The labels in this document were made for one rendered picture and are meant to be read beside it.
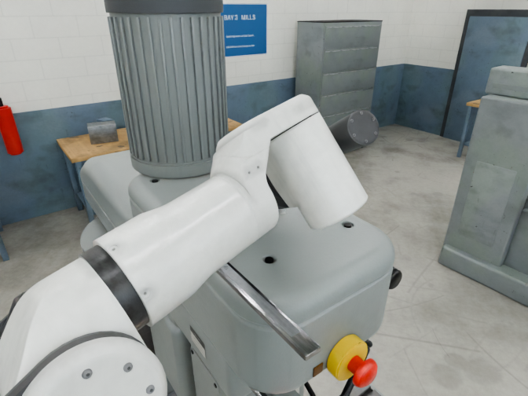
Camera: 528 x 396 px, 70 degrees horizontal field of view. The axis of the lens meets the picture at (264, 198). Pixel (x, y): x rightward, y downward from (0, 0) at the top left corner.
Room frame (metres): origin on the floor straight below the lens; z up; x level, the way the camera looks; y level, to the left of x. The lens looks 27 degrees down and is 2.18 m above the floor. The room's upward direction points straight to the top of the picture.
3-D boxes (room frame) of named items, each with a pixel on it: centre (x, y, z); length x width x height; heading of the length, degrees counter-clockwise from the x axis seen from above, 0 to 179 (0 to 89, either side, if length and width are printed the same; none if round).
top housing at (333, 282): (0.55, 0.03, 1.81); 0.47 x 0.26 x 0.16; 36
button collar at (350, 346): (0.35, -0.11, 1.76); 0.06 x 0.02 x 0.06; 126
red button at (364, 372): (0.33, -0.12, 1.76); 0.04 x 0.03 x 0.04; 126
